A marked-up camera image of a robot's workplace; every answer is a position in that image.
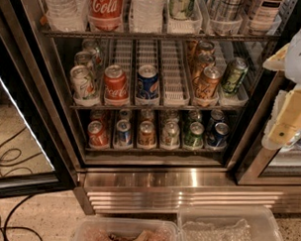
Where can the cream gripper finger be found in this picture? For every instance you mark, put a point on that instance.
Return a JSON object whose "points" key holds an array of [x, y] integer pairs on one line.
{"points": [[276, 61], [285, 119]]}

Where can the white 7up can front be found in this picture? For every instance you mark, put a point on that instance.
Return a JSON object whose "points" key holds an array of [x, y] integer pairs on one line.
{"points": [[81, 78]]}

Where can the white 7up can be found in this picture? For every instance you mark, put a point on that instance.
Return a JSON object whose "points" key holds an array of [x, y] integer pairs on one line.
{"points": [[81, 78], [92, 46], [83, 59]]}

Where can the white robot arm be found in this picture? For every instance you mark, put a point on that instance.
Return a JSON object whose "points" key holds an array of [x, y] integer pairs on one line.
{"points": [[292, 60]]}

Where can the green soda can middle shelf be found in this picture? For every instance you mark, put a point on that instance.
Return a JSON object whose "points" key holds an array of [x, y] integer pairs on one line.
{"points": [[234, 75]]}

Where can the blue can bottom shelf right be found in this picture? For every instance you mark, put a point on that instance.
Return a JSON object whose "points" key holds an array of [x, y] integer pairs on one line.
{"points": [[218, 134]]}

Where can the orange soda can rear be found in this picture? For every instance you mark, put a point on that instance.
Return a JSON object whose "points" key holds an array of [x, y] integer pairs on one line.
{"points": [[204, 47]]}

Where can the orange soda can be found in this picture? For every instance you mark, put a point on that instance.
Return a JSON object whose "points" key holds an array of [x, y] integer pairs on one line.
{"points": [[204, 47], [200, 62], [208, 81]]}

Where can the orange soda can front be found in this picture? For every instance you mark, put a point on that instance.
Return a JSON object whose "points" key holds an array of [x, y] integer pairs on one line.
{"points": [[208, 81]]}

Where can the green can bottom shelf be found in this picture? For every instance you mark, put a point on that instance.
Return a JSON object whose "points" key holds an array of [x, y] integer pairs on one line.
{"points": [[193, 137]]}

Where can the empty white can tray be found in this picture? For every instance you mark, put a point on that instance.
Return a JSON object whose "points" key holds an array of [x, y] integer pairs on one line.
{"points": [[174, 83]]}

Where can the stainless steel fridge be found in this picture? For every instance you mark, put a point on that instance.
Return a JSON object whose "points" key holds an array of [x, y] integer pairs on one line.
{"points": [[159, 178]]}

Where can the white can bottom shelf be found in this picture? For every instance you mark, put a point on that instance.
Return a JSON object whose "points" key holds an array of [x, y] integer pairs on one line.
{"points": [[170, 134]]}

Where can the blue pepsi can middle shelf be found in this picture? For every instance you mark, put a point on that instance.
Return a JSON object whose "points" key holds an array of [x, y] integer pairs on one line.
{"points": [[147, 82]]}

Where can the orange can bottom shelf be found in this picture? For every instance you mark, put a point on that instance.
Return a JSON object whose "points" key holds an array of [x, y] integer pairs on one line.
{"points": [[146, 134]]}

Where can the red coca-cola can middle shelf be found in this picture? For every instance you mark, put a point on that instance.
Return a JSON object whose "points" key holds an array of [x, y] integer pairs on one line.
{"points": [[116, 84]]}

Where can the blue can bottom shelf left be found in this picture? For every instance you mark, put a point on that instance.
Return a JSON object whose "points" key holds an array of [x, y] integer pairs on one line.
{"points": [[124, 130]]}

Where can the white 7up can rear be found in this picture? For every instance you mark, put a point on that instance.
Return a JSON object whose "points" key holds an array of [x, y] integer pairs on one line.
{"points": [[92, 46]]}

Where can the red can bottom shelf front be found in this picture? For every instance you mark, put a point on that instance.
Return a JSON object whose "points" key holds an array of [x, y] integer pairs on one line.
{"points": [[97, 134]]}

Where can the open fridge glass door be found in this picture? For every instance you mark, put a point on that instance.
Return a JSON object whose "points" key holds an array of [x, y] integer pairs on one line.
{"points": [[31, 158]]}

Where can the clear bin with bubble wrap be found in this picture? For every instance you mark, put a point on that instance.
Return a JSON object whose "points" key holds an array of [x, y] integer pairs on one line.
{"points": [[227, 223]]}

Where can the clear water bottle centre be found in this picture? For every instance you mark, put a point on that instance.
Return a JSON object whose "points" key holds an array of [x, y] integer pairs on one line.
{"points": [[147, 16]]}

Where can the clear water bottle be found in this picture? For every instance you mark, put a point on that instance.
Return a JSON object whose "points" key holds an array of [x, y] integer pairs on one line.
{"points": [[147, 16], [67, 15]]}

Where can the red coca-cola bottle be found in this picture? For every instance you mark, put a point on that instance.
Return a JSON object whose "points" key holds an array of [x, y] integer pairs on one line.
{"points": [[105, 15]]}

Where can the clear water bottle left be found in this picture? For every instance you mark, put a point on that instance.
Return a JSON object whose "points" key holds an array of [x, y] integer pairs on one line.
{"points": [[67, 15]]}

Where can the clear bin with brown items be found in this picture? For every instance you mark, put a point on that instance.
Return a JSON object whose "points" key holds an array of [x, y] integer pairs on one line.
{"points": [[125, 229]]}

